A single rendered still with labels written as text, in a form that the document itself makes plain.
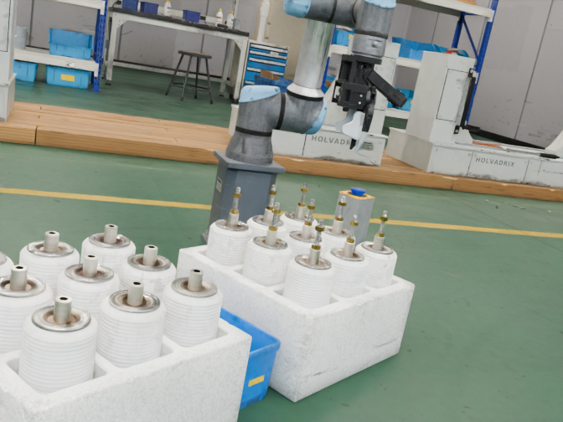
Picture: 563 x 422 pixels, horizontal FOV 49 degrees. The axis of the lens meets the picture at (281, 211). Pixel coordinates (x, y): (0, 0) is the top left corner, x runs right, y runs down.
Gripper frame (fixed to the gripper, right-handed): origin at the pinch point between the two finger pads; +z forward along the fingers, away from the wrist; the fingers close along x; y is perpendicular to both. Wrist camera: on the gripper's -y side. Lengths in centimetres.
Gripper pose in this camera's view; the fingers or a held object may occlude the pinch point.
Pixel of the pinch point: (357, 146)
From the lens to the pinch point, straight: 145.1
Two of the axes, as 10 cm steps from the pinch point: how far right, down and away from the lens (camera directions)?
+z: -1.8, 9.5, 2.5
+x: 1.9, 2.8, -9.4
